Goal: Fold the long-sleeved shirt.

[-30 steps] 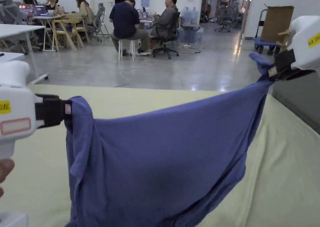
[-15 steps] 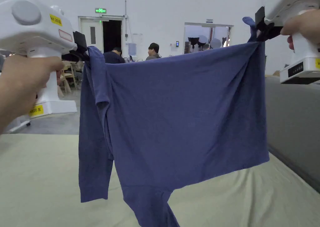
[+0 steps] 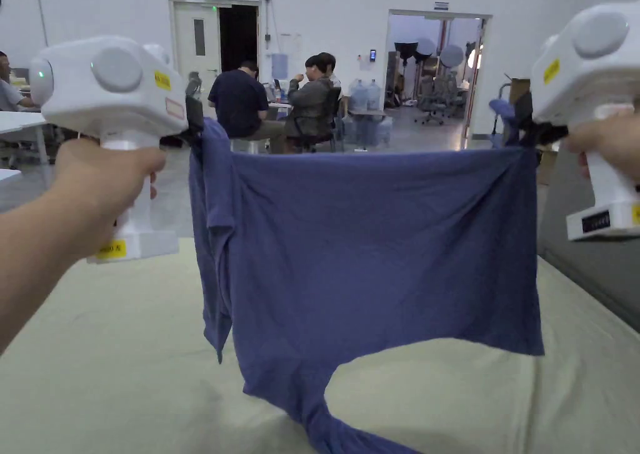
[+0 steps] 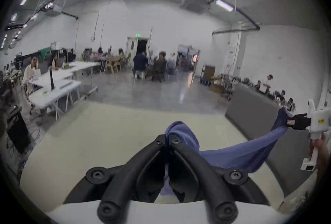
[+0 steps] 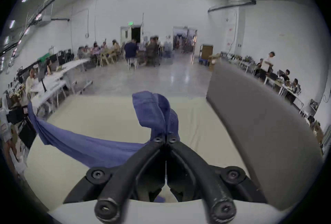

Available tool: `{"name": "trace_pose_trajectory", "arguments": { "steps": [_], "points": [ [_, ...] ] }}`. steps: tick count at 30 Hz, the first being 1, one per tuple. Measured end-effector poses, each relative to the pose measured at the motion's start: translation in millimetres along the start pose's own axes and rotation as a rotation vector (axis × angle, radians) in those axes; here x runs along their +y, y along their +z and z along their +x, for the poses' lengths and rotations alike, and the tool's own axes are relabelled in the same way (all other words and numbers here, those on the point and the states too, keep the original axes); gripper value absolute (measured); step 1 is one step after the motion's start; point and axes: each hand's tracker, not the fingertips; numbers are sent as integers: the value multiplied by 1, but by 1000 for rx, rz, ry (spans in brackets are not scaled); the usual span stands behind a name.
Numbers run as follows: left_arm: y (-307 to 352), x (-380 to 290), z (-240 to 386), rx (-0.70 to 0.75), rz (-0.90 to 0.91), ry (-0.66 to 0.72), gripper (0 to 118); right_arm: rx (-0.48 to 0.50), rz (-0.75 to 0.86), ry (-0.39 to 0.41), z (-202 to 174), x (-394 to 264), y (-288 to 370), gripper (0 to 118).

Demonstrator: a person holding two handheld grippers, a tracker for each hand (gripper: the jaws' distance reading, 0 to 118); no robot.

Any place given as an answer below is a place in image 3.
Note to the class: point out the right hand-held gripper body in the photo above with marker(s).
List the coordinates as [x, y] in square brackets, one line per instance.
[585, 69]

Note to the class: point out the person's left hand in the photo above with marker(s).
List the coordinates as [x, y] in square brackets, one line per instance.
[100, 189]

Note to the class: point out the person's right hand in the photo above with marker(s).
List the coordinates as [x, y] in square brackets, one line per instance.
[610, 139]

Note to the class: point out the person's left forearm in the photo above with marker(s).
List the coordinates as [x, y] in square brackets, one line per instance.
[35, 264]

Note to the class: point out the brown carton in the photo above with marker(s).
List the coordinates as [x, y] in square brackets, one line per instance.
[519, 92]

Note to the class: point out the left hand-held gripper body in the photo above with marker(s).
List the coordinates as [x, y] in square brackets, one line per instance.
[105, 89]

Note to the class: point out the group of office chairs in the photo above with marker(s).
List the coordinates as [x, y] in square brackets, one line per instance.
[437, 97]

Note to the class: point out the group of water bottles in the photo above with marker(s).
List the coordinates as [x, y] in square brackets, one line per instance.
[367, 124]

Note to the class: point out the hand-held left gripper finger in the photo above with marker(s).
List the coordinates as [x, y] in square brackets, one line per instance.
[196, 142]

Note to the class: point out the grey padded headboard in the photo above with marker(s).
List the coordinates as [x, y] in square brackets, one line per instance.
[590, 264]

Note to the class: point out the white door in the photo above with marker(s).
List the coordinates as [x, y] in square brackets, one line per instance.
[197, 39]

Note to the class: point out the dark blue shirt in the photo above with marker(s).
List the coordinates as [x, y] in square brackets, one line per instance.
[360, 254]

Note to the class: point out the bed with pale green sheet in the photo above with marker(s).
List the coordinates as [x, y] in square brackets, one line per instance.
[100, 374]

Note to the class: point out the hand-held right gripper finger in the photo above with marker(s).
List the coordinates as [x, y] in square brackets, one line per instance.
[550, 134]

